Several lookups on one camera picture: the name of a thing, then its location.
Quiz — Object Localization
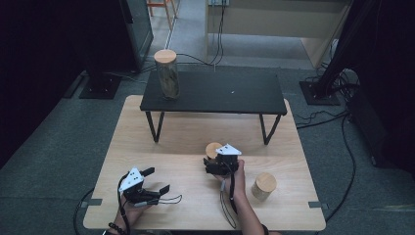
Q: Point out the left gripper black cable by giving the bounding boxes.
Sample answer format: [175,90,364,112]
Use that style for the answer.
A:
[72,172,132,235]

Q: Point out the black slanted stand with base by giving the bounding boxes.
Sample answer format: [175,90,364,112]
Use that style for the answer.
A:
[299,0,388,107]

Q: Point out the long black floor cable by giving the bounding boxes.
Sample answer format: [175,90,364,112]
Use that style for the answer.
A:
[293,109,358,223]

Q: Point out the small jar red contents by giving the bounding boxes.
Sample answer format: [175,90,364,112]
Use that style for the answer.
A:
[205,142,224,165]

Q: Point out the black box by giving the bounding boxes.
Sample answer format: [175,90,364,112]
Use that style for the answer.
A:
[346,87,415,180]

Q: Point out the dark grey cabinet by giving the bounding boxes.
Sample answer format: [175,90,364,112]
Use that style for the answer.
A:
[118,0,155,73]

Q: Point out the small jar beige contents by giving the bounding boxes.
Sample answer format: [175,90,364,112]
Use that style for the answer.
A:
[251,171,278,202]

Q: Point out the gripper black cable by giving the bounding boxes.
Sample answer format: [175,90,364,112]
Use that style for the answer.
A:
[228,163,239,214]
[72,172,132,235]

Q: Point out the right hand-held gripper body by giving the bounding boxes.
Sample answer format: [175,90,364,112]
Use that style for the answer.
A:
[205,143,243,176]

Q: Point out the black raised shelf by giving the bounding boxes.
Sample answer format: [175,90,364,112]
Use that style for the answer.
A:
[139,70,288,146]

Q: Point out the person's left hand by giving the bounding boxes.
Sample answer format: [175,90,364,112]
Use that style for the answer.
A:
[115,195,151,229]

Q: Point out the person's right hand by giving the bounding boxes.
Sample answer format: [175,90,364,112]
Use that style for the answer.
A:
[213,159,247,200]

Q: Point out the beige wooden desk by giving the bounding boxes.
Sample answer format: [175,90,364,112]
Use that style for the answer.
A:
[205,0,351,70]

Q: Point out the dark bead bracelet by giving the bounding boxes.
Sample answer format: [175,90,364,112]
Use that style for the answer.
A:
[108,221,126,235]

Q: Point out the orange wooden chair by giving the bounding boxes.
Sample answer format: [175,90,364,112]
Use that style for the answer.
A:
[146,0,180,31]

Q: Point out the bundle of black cables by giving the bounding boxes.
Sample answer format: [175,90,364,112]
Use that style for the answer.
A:
[306,62,361,99]

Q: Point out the tall glass jar wooden lid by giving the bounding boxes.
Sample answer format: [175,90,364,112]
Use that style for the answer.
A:
[153,48,181,101]

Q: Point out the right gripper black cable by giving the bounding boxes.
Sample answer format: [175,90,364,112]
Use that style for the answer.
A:
[228,163,239,214]

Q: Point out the black stand with square base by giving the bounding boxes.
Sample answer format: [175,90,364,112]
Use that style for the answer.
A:
[78,48,123,100]

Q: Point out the left gripper thin wire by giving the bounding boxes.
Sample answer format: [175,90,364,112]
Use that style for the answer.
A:
[135,194,183,208]

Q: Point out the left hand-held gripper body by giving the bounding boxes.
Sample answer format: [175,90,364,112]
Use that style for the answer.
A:
[117,166,161,208]

